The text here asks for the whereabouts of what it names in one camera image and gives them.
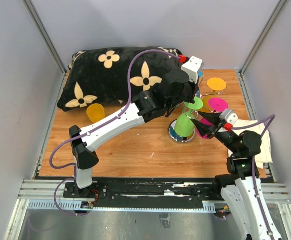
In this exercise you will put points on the right aluminium frame post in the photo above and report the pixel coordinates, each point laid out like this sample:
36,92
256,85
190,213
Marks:
275,15

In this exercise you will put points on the green plastic goblet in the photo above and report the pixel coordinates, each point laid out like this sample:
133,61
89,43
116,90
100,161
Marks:
184,126

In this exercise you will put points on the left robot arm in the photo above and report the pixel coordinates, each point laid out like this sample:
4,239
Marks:
177,87

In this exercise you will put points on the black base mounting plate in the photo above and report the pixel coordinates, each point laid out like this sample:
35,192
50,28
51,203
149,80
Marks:
147,193

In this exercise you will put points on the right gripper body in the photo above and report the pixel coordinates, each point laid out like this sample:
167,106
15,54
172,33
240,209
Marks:
216,132

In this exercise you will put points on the black floral plush pillow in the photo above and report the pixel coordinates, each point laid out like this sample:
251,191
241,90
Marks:
103,76

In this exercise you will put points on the aluminium frame post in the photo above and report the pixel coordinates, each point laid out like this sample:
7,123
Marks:
30,7
275,15

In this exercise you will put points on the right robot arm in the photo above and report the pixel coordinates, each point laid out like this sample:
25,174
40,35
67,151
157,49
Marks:
241,188

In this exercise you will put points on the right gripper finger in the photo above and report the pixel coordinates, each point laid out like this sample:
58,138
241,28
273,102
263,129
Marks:
213,118
204,128

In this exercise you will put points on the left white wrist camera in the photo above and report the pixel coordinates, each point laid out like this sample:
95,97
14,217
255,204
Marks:
192,67

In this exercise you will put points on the left aluminium frame post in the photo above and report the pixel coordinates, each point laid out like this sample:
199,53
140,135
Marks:
30,7

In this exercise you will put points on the magenta plastic goblet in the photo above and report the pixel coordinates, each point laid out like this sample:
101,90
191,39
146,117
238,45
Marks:
212,105

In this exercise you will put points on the blue plastic goblet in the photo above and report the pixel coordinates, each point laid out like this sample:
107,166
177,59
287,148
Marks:
201,73

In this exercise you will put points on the yellow plastic goblet front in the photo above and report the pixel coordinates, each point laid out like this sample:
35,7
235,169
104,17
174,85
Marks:
217,87

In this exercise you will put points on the yellow plastic goblet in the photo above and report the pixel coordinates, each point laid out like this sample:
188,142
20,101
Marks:
96,112
217,87

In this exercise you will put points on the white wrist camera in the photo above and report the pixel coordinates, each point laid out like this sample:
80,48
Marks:
229,118
192,67

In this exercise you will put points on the chrome wine glass rack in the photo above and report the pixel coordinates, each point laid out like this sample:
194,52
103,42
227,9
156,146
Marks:
176,137

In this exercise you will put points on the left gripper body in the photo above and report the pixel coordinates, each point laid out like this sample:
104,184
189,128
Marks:
191,92

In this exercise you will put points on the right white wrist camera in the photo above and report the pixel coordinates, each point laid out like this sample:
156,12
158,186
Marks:
229,118

